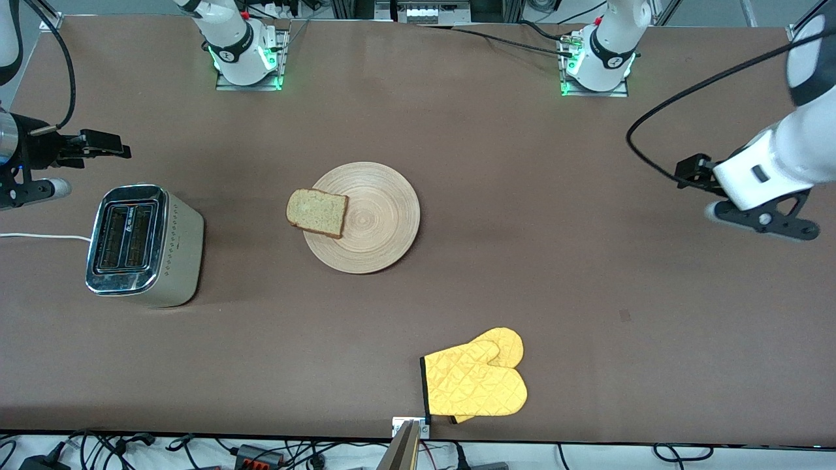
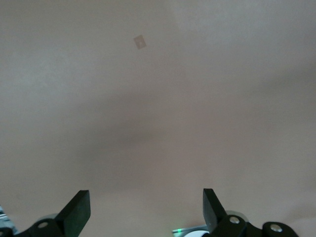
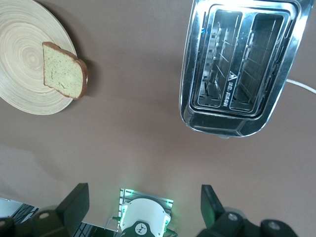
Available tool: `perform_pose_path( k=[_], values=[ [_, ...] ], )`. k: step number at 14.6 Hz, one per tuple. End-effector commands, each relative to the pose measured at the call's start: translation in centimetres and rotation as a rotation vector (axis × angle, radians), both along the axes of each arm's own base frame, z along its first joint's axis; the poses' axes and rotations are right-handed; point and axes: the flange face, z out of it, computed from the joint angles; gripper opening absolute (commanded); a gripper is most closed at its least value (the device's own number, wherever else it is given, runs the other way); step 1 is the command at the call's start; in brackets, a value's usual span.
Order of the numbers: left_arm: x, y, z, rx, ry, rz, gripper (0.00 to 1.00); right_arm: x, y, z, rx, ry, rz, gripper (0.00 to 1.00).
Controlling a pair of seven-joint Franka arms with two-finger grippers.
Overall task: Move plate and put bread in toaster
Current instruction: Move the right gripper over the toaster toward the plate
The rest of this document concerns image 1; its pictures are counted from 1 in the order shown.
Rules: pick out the black orange connector block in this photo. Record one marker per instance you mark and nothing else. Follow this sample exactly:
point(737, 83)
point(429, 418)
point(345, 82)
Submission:
point(258, 455)

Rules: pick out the black power adapter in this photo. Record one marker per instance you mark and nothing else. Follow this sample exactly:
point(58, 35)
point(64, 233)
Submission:
point(42, 463)

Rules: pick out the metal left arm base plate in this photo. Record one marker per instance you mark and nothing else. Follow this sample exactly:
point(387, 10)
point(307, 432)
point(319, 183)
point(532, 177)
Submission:
point(620, 91)

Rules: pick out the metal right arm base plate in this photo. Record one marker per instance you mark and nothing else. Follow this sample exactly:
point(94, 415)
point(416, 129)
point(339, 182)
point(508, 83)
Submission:
point(282, 65)

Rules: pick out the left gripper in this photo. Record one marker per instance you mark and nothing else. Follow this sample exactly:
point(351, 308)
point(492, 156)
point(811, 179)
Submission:
point(696, 172)

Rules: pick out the round wooden plate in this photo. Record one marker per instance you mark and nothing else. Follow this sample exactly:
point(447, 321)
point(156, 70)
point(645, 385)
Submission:
point(379, 222)

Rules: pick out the silver two-slot toaster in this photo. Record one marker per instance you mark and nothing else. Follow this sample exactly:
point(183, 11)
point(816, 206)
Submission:
point(176, 261)

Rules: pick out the yellow quilted oven mitt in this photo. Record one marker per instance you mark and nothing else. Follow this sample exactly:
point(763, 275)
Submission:
point(506, 343)
point(477, 385)

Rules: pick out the slice of brown bread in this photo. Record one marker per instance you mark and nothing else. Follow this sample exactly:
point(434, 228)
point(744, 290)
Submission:
point(317, 212)

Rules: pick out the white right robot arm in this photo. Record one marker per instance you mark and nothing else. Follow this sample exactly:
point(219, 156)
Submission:
point(228, 32)

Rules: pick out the aluminium profile bar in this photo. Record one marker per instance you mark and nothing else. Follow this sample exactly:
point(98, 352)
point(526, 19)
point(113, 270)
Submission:
point(400, 450)

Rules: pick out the metal table corner bracket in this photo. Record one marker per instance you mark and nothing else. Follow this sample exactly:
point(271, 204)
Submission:
point(793, 34)
point(51, 23)

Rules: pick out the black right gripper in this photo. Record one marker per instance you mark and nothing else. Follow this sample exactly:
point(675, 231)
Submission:
point(40, 147)

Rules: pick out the small metal mounting bracket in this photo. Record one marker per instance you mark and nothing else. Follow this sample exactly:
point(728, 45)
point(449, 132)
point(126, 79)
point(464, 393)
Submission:
point(424, 429)

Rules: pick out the grey power strip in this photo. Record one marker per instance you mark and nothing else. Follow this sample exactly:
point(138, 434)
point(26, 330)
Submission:
point(431, 13)

